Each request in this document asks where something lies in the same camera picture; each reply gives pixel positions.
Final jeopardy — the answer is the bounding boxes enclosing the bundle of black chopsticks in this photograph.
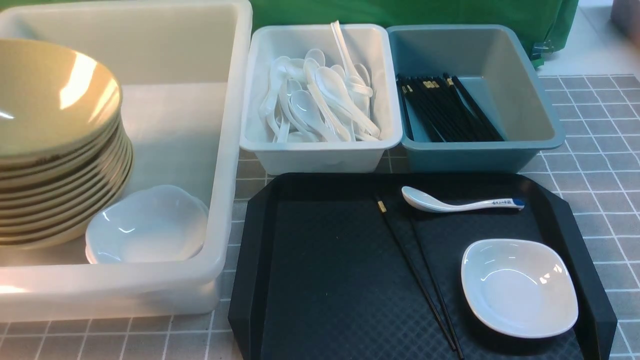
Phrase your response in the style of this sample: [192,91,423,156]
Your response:
[396,72,505,143]

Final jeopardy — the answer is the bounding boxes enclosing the blue plastic chopstick bin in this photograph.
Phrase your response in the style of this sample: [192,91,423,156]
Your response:
[387,24,565,174]

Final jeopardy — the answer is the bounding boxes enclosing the metal backdrop clamp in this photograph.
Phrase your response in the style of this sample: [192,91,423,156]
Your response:
[530,40,554,60]

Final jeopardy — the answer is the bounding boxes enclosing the black serving tray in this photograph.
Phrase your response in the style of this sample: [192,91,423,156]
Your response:
[228,173,618,360]

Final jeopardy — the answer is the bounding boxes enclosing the white square sauce dish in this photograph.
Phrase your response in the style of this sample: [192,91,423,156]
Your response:
[461,238,579,339]

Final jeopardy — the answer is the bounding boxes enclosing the grey checkered tablecloth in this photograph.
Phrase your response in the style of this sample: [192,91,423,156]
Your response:
[1,74,639,360]

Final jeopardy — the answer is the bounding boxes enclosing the white spoon blue handle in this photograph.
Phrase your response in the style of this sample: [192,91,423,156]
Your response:
[401,186,526,214]

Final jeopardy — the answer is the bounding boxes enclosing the large white plastic tub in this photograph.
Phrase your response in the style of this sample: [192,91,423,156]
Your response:
[1,0,253,323]

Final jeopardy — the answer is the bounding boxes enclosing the green backdrop cloth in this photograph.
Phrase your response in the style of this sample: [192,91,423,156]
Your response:
[251,0,578,68]

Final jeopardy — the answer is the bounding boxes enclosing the stack of yellow bowls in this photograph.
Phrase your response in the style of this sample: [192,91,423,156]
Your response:
[0,118,135,249]

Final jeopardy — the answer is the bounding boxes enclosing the white plastic spoon bin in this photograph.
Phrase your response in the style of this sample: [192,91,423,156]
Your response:
[239,23,403,176]

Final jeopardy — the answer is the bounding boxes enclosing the black chopstick pair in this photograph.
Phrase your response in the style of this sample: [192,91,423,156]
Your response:
[373,193,466,360]

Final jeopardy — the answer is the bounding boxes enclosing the yellow noodle bowl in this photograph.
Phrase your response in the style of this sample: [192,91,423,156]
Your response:
[0,38,123,170]

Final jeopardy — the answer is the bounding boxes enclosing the pile of white spoons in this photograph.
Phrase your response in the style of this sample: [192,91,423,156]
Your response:
[258,21,381,142]

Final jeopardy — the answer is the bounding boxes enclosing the white dishes in tub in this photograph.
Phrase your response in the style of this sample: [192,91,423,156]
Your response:
[85,184,210,264]

